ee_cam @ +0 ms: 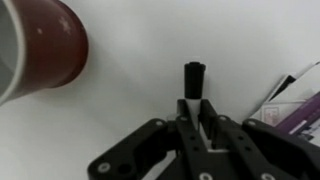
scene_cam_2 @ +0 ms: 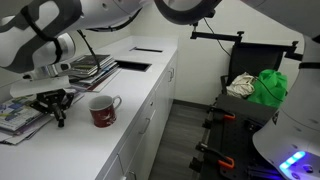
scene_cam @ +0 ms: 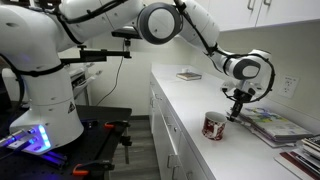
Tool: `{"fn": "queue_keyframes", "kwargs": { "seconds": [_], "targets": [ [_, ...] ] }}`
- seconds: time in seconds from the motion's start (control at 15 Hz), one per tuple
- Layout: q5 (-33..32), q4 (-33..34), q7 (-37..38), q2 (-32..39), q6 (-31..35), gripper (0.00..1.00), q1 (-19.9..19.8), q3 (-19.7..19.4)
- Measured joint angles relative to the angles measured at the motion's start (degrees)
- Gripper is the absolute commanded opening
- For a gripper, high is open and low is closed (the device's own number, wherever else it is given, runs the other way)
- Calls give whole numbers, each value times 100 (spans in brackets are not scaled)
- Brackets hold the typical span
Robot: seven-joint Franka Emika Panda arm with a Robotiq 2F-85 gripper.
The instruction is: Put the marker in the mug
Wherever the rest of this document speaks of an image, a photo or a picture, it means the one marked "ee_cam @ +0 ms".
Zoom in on black and white marker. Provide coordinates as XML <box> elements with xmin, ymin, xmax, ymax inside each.
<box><xmin>183</xmin><ymin>60</ymin><xmax>215</xmax><ymax>153</ymax></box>

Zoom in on white paper sheets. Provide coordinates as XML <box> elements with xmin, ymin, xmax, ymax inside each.
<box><xmin>249</xmin><ymin>60</ymin><xmax>320</xmax><ymax>148</ymax></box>

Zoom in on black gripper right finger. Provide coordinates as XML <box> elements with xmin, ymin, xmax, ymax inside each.
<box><xmin>198</xmin><ymin>98</ymin><xmax>320</xmax><ymax>180</ymax></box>

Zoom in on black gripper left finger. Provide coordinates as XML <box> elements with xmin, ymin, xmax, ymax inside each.
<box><xmin>87</xmin><ymin>98</ymin><xmax>215</xmax><ymax>180</ymax></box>

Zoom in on red mug with white rim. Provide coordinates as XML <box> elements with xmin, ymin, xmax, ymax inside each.
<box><xmin>0</xmin><ymin>0</ymin><xmax>90</xmax><ymax>107</ymax></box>

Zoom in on purple edged booklet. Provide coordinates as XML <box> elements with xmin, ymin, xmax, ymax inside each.
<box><xmin>274</xmin><ymin>90</ymin><xmax>320</xmax><ymax>136</ymax></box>

